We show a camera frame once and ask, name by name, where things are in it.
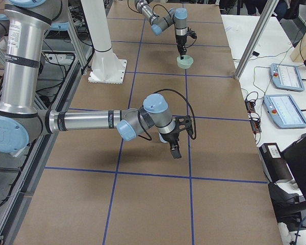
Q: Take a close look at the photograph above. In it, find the black office chair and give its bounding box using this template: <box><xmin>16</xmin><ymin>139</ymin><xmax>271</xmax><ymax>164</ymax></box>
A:
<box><xmin>267</xmin><ymin>132</ymin><xmax>306</xmax><ymax>225</ymax></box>

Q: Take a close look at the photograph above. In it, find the green ceramic bowl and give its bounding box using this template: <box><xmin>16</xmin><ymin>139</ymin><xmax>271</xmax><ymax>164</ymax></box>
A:
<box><xmin>176</xmin><ymin>55</ymin><xmax>194</xmax><ymax>69</ymax></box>

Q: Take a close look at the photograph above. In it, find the near teach pendant tablet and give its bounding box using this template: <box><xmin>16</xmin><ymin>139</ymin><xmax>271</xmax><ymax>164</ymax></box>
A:
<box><xmin>263</xmin><ymin>94</ymin><xmax>306</xmax><ymax>129</ymax></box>

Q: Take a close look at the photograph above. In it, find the brown paper table cover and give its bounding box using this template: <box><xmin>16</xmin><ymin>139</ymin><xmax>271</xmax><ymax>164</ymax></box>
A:
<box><xmin>14</xmin><ymin>2</ymin><xmax>282</xmax><ymax>244</ymax></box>

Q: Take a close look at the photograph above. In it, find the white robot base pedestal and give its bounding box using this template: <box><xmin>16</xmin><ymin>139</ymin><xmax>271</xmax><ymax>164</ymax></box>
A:
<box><xmin>81</xmin><ymin>0</ymin><xmax>127</xmax><ymax>84</ymax></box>

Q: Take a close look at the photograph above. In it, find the aluminium frame post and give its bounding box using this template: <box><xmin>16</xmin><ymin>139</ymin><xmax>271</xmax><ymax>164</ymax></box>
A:
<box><xmin>234</xmin><ymin>0</ymin><xmax>278</xmax><ymax>80</ymax></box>

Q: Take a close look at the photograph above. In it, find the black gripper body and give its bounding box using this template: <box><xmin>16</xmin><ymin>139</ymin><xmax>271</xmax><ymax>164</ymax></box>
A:
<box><xmin>175</xmin><ymin>28</ymin><xmax>197</xmax><ymax>48</ymax></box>
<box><xmin>161</xmin><ymin>115</ymin><xmax>194</xmax><ymax>150</ymax></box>

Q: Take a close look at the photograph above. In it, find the black box with label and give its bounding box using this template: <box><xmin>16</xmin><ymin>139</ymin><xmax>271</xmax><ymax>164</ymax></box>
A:
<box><xmin>259</xmin><ymin>142</ymin><xmax>293</xmax><ymax>183</ymax></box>

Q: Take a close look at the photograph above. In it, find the light blue plastic cup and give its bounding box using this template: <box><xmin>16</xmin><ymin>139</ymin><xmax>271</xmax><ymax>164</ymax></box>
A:
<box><xmin>159</xmin><ymin>134</ymin><xmax>167</xmax><ymax>143</ymax></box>

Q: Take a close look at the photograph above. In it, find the far teach pendant tablet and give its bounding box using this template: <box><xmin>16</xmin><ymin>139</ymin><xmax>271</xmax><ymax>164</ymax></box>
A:
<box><xmin>270</xmin><ymin>63</ymin><xmax>304</xmax><ymax>92</ymax></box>

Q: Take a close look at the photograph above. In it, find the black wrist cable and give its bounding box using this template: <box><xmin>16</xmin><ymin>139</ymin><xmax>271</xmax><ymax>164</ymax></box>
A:
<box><xmin>140</xmin><ymin>88</ymin><xmax>197</xmax><ymax>141</ymax></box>

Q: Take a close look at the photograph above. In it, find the teach pendant tablet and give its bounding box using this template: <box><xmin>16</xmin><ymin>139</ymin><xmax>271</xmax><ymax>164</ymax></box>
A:
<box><xmin>270</xmin><ymin>63</ymin><xmax>304</xmax><ymax>92</ymax></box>
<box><xmin>263</xmin><ymin>94</ymin><xmax>306</xmax><ymax>129</ymax></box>

